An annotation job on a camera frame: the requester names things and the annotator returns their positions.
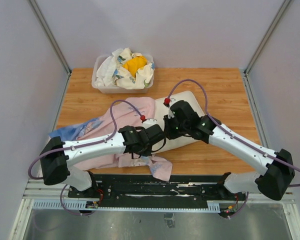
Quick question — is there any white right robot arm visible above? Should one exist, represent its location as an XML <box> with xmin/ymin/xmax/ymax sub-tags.
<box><xmin>163</xmin><ymin>98</ymin><xmax>295</xmax><ymax>201</ymax></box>

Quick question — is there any white slotted cable duct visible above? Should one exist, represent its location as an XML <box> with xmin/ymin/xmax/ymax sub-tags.
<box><xmin>32</xmin><ymin>199</ymin><xmax>221</xmax><ymax>213</ymax></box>

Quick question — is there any yellow orange cloth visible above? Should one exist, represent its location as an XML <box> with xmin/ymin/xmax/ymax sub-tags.
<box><xmin>122</xmin><ymin>55</ymin><xmax>147</xmax><ymax>77</ymax></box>

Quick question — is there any white crumpled cloth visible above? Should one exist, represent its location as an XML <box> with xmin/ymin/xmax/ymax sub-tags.
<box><xmin>95</xmin><ymin>56</ymin><xmax>118</xmax><ymax>87</ymax></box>

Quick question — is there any cream white pillow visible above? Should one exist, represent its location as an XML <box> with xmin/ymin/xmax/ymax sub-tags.
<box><xmin>151</xmin><ymin>90</ymin><xmax>205</xmax><ymax>154</ymax></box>

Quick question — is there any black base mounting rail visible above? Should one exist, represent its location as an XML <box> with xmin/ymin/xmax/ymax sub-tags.
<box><xmin>68</xmin><ymin>174</ymin><xmax>246</xmax><ymax>210</ymax></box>

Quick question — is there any aluminium frame post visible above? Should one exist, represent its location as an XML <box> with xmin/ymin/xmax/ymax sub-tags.
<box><xmin>245</xmin><ymin>0</ymin><xmax>295</xmax><ymax>75</ymax></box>
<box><xmin>27</xmin><ymin>0</ymin><xmax>72</xmax><ymax>76</ymax></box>

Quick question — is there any pink blue printed pillowcase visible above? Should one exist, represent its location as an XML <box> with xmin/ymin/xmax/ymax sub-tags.
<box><xmin>48</xmin><ymin>97</ymin><xmax>173</xmax><ymax>182</ymax></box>

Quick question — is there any right aluminium frame post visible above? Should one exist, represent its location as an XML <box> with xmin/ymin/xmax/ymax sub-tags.
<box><xmin>245</xmin><ymin>0</ymin><xmax>295</xmax><ymax>75</ymax></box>

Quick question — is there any left aluminium frame post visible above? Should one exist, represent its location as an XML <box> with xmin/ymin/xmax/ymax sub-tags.
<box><xmin>27</xmin><ymin>0</ymin><xmax>72</xmax><ymax>76</ymax></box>

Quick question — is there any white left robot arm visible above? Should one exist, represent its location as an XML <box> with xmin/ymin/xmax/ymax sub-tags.
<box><xmin>39</xmin><ymin>124</ymin><xmax>165</xmax><ymax>198</ymax></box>

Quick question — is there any cream floral printed cloth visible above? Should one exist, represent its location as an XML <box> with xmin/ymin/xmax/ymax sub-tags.
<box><xmin>110</xmin><ymin>47</ymin><xmax>155</xmax><ymax>90</ymax></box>

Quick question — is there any translucent plastic bin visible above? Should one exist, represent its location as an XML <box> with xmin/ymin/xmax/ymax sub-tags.
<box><xmin>91</xmin><ymin>52</ymin><xmax>155</xmax><ymax>94</ymax></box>

